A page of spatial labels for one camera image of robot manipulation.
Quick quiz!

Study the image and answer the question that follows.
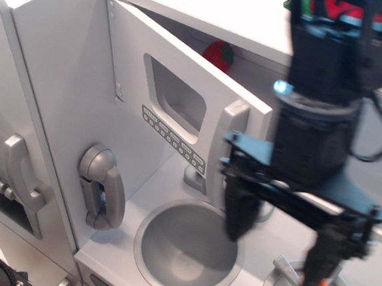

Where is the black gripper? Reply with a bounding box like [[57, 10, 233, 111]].
[[221, 97, 382, 286]]

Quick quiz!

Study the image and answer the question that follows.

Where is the grey toy faucet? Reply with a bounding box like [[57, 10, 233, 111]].
[[183, 165, 274, 223]]

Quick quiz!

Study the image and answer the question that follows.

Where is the grey oven handle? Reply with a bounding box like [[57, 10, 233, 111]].
[[57, 277, 73, 286]]

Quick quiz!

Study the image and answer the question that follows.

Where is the white toy kitchen cabinet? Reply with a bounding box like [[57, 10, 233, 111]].
[[0, 0, 382, 286]]

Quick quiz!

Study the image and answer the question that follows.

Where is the grey toy microwave door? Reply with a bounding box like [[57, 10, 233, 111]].
[[88, 0, 282, 217]]

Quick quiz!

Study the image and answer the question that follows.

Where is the grey round sink bowl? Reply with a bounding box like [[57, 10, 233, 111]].
[[133, 199, 245, 286]]

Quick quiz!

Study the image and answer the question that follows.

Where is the red toy chili pepper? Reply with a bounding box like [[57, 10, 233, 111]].
[[283, 0, 382, 31]]

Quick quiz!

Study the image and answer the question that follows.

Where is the grey fridge door handle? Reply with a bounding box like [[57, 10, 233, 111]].
[[4, 133, 46, 213]]

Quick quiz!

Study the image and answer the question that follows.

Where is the grey toy telephone handset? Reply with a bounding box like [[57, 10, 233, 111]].
[[79, 143, 126, 231]]

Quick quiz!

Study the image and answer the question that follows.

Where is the red toy strawberry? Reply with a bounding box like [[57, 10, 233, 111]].
[[202, 41, 234, 73]]

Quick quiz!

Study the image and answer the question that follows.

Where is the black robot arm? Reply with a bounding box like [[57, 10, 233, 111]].
[[221, 0, 382, 286]]

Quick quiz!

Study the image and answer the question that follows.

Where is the grey ice dispenser panel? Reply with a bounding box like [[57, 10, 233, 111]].
[[0, 178, 42, 239]]

